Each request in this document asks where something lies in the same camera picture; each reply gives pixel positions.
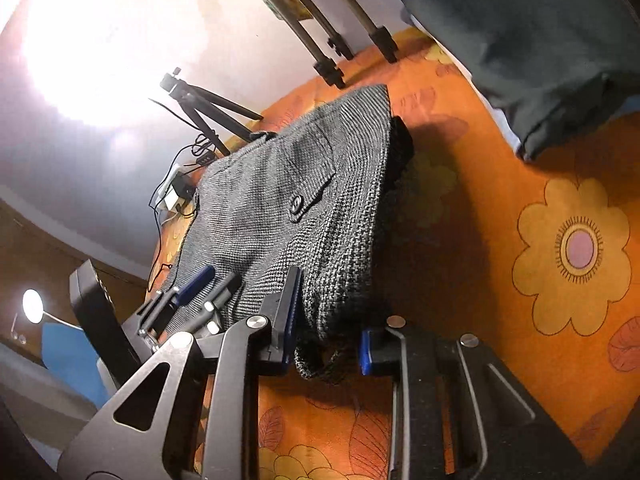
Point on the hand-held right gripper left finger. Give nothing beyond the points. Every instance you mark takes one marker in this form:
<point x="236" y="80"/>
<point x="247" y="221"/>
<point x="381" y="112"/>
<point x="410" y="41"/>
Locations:
<point x="291" y="310"/>

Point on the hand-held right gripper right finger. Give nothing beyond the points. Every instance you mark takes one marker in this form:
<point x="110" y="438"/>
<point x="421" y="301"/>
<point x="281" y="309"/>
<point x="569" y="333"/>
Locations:
<point x="367" y="355"/>

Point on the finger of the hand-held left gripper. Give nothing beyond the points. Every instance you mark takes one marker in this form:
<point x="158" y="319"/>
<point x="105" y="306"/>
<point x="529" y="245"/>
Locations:
<point x="225" y="290"/>
<point x="197" y="281"/>

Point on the grey tweed pants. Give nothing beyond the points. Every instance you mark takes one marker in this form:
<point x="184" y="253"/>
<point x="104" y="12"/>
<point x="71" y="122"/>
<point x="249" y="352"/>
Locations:
<point x="280" y="185"/>

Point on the blue panel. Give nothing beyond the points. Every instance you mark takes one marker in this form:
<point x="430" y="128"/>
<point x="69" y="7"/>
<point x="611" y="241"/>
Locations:
<point x="70" y="360"/>

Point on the round white lamp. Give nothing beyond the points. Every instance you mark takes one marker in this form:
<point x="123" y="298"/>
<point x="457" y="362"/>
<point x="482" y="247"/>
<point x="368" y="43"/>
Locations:
<point x="31" y="305"/>

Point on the small black tripod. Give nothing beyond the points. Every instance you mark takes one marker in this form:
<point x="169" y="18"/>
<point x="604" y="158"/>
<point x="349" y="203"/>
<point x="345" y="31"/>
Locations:
<point x="176" y="85"/>

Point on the orange floral blanket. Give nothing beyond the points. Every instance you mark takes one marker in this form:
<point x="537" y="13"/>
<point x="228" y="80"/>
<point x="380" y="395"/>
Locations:
<point x="500" y="185"/>

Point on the grey metal tripod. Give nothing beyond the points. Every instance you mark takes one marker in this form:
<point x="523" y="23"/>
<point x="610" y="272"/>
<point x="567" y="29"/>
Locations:
<point x="382" y="40"/>

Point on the dark cloth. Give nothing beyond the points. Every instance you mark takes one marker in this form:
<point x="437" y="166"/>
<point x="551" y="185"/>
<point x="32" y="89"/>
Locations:
<point x="525" y="35"/>

